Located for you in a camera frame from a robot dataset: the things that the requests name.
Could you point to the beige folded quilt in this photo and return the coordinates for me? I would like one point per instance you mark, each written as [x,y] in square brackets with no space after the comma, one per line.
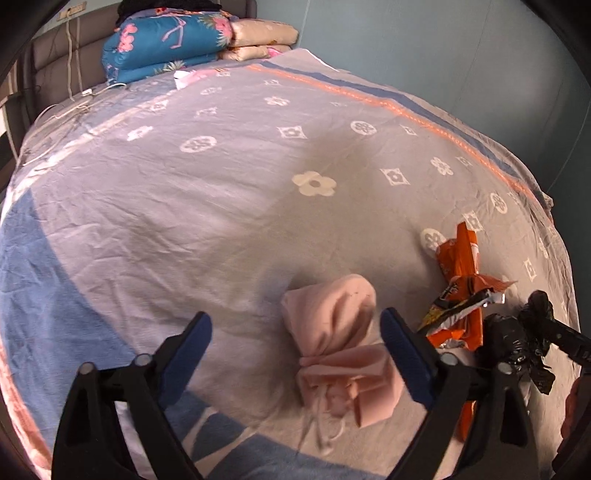
[258,39]

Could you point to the grey bed headboard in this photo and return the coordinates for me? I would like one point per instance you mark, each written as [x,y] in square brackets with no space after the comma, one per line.
[51,69]

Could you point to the blue floral folded quilt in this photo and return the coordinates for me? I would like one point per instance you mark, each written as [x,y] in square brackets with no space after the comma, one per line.
[166,41]

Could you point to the bed with patterned sheet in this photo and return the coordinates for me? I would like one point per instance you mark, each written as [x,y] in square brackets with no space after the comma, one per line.
[207,207]

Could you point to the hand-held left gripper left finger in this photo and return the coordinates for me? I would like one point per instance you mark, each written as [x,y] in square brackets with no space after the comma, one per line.
[184,360]

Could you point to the person's right hand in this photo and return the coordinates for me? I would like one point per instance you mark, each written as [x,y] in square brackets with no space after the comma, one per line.
[572,408]

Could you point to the orange snack wrapper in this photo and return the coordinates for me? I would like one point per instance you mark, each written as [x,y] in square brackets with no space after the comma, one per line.
[459,277]

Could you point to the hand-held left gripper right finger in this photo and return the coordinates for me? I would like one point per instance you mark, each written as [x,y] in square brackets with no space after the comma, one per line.
[408,360]

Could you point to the black folded blanket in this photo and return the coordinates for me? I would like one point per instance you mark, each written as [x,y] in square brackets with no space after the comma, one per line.
[161,5]

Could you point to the wall power socket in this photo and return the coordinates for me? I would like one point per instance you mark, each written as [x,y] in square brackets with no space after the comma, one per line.
[74,7]

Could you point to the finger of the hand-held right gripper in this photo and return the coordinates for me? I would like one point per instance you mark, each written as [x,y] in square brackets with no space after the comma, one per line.
[570,344]

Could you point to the black plastic bag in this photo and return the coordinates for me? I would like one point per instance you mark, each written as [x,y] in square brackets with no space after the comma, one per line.
[535,304]
[501,341]

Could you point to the small pink cloth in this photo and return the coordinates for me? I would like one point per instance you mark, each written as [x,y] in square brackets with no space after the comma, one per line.
[187,79]

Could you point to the pink face mask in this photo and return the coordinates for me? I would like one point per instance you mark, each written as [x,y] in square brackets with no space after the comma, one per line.
[332,323]

